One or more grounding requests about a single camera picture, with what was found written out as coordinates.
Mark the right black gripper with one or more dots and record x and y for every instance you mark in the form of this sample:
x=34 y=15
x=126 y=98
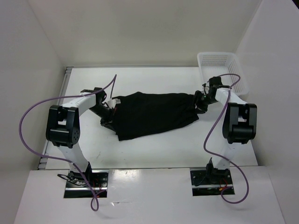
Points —
x=200 y=108

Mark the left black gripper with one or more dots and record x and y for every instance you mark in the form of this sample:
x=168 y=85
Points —
x=108 y=122

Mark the black shorts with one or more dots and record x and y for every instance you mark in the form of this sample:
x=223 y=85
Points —
x=141 y=114

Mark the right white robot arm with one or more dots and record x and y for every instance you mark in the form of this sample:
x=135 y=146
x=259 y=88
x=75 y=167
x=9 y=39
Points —
x=239 y=124

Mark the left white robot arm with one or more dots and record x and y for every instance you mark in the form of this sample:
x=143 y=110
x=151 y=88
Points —
x=73 y=153

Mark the white plastic basket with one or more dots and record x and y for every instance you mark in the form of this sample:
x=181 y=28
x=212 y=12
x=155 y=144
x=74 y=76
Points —
x=213 y=64

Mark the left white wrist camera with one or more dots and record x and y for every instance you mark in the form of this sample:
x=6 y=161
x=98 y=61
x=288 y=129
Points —
x=113 y=102

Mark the aluminium table edge rail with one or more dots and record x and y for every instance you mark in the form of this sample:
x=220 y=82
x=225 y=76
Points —
x=57 y=134

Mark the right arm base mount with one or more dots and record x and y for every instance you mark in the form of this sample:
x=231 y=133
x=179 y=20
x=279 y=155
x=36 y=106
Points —
x=204 y=184

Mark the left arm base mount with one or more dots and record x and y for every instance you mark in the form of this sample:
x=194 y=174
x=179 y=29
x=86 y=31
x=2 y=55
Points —
x=76 y=186

